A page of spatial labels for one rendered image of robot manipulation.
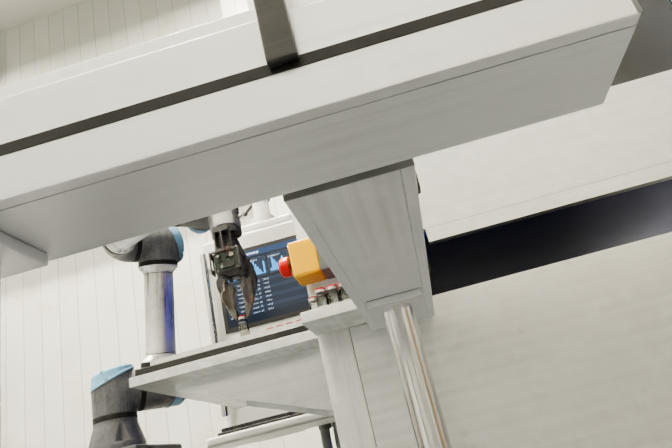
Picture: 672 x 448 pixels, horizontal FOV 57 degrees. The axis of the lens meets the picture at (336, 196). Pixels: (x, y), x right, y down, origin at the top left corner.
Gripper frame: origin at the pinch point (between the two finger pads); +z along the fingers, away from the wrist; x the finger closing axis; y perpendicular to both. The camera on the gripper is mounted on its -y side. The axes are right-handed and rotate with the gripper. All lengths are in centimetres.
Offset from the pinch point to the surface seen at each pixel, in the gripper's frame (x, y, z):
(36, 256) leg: 9, 88, 15
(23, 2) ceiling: -312, -374, -540
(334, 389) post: 19.7, 15.0, 23.0
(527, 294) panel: 59, 14, 15
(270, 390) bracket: 4.8, 5.1, 18.8
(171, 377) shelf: -12.7, 13.3, 12.6
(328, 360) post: 19.7, 15.0, 17.6
